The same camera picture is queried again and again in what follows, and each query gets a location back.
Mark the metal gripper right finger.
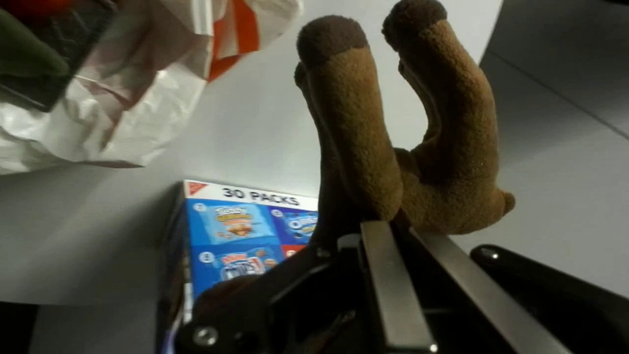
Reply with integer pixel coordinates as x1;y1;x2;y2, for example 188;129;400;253
408;226;571;354

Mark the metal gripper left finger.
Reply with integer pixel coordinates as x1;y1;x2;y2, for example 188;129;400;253
359;218;438;354

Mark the brown plush toy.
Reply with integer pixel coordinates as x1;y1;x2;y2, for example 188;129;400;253
292;0;518;255

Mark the white orange plastic bag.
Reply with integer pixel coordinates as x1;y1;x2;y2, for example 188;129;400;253
0;0;304;177

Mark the blue snack pack box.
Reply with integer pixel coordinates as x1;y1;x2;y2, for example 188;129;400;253
158;177;322;330

